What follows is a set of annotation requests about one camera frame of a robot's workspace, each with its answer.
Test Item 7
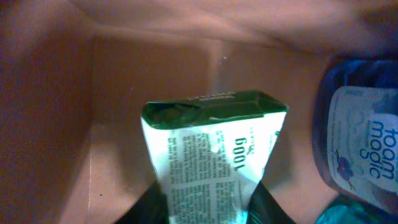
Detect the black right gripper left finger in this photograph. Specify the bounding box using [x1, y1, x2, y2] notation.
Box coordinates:
[114, 182, 170, 224]

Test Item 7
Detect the green white soap box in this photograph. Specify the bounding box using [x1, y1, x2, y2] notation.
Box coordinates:
[141, 90, 288, 223]

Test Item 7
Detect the purple foam soap bottle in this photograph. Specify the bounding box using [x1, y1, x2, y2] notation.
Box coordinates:
[312, 60, 397, 216]

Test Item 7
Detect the white box pink inside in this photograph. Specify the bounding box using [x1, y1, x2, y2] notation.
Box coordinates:
[1, 0, 397, 223]

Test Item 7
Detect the blue mouthwash bottle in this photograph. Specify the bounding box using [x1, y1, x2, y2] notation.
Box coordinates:
[315, 194, 397, 224]

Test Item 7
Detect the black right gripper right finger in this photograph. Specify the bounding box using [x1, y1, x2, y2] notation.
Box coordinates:
[247, 182, 295, 224]

